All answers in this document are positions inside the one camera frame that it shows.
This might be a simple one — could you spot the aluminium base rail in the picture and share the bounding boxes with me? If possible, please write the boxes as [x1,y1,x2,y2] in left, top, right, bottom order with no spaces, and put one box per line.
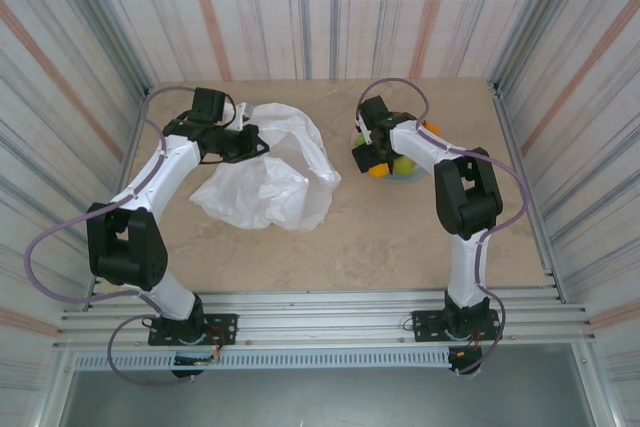
[52,286,597,354]

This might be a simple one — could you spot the round pale plate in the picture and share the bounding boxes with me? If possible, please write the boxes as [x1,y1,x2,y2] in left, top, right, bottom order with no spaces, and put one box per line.
[348,114,430,183]

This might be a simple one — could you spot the perforated grey cable duct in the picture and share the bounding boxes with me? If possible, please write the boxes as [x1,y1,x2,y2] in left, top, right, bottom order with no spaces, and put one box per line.
[73,349,454,371]

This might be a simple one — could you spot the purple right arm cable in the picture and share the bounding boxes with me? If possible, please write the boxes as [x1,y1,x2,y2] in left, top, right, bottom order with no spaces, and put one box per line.
[357,77,532,377]

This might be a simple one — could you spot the white plastic bag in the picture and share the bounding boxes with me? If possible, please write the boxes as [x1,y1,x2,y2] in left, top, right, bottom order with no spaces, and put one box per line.
[188,102,342,232]

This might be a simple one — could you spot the green circuit board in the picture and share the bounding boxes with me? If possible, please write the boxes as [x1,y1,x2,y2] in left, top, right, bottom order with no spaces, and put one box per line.
[174,354,221,367]

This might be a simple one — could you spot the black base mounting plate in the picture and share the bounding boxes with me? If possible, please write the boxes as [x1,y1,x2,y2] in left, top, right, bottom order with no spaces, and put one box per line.
[147,313,239,347]
[409,309,502,344]

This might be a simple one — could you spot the grey metal panel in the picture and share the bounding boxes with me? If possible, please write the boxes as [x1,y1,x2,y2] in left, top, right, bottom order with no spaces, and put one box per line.
[59,344,599,427]

